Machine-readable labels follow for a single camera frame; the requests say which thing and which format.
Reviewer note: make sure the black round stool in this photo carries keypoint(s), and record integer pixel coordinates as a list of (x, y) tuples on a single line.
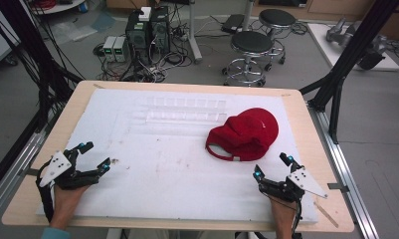
[(277, 18), (251, 43)]

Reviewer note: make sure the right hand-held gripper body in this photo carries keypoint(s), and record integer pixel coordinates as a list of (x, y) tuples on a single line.
[(291, 186)]

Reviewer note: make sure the red baseball cap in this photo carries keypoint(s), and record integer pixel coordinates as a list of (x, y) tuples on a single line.
[(245, 134)]

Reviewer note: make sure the wooden table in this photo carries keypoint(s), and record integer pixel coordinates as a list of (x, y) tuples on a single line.
[(306, 132)]

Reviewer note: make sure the grey metal stand leg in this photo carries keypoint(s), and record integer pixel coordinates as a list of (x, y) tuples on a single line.
[(193, 30)]

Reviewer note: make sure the white box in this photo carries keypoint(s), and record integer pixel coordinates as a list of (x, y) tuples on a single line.
[(145, 14)]

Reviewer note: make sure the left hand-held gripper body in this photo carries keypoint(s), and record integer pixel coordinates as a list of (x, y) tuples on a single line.
[(65, 171)]

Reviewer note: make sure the black computer tower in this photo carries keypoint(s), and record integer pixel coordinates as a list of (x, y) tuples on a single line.
[(160, 30), (137, 35)]

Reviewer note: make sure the grey power supply box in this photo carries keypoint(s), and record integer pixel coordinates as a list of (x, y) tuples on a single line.
[(109, 48), (121, 49)]

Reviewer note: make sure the aluminium rail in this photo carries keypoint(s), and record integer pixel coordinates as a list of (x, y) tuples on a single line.
[(11, 179), (346, 172)]

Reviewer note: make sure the person's right hand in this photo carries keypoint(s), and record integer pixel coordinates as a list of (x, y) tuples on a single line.
[(281, 209)]

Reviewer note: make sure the white cloth sheet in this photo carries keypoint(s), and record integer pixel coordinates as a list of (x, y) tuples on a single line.
[(160, 172)]

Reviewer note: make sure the black frame post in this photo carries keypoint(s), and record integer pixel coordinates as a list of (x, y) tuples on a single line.
[(31, 49), (349, 56)]

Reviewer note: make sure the person's left hand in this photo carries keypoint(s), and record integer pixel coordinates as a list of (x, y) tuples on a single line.
[(67, 200)]

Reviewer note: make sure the white platform board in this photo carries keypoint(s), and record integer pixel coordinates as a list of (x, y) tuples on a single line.
[(326, 46)]

